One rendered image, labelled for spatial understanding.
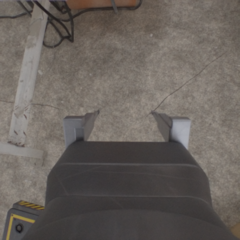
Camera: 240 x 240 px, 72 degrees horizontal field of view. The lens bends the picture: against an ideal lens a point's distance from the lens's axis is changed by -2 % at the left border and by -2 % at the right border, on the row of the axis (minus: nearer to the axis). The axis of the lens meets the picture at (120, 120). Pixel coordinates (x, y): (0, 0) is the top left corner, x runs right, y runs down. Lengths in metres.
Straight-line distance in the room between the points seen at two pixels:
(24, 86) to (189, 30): 1.04
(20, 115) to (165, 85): 0.84
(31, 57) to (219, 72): 1.08
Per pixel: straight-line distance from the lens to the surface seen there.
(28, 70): 1.05
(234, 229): 1.20
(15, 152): 1.02
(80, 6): 1.42
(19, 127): 1.01
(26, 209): 0.92
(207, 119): 1.10
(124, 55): 1.16
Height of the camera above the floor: 1.02
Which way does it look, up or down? 80 degrees down
